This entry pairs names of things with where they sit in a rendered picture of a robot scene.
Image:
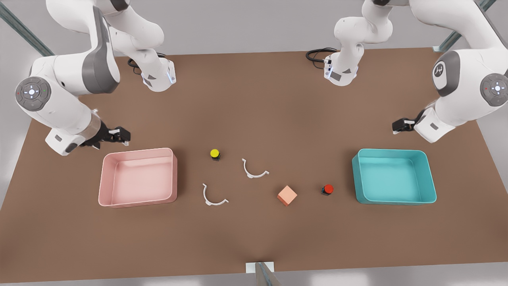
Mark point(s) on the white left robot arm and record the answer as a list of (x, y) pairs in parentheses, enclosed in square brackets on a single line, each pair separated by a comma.
[(460, 75)]

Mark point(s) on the silver frame post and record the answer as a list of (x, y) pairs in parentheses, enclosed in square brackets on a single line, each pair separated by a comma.
[(24, 31), (460, 29), (264, 274)]

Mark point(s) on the blue storage box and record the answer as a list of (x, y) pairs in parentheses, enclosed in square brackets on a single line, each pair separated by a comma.
[(393, 176)]

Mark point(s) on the orange cube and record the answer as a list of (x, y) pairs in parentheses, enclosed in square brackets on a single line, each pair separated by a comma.
[(287, 195)]

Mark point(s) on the red button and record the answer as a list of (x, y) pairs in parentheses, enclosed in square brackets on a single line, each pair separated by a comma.
[(327, 189)]

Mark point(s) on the pink storage box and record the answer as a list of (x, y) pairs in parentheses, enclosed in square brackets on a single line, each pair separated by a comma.
[(137, 178)]

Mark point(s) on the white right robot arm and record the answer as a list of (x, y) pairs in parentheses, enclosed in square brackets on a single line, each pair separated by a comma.
[(63, 79)]

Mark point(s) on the white curved clip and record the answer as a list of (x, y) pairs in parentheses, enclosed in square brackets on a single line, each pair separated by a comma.
[(213, 196), (254, 170)]

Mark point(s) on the yellow button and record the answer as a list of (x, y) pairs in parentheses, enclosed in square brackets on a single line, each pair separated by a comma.
[(214, 154)]

